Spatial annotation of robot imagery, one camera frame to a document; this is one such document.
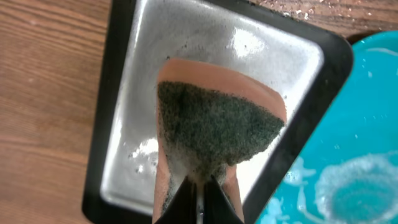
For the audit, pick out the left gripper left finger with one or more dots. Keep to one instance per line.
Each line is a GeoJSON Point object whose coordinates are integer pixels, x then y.
{"type": "Point", "coordinates": [183, 207]}

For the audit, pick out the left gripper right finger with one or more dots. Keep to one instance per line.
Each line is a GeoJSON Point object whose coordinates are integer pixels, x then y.
{"type": "Point", "coordinates": [217, 209]}

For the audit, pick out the pink green sponge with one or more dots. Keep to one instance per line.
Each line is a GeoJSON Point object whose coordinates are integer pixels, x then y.
{"type": "Point", "coordinates": [209, 119]}

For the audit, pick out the teal plastic tray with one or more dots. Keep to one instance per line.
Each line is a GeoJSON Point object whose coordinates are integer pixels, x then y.
{"type": "Point", "coordinates": [347, 171]}

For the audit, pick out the black metal sponge tray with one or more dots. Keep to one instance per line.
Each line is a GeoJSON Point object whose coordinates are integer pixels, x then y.
{"type": "Point", "coordinates": [305, 64]}

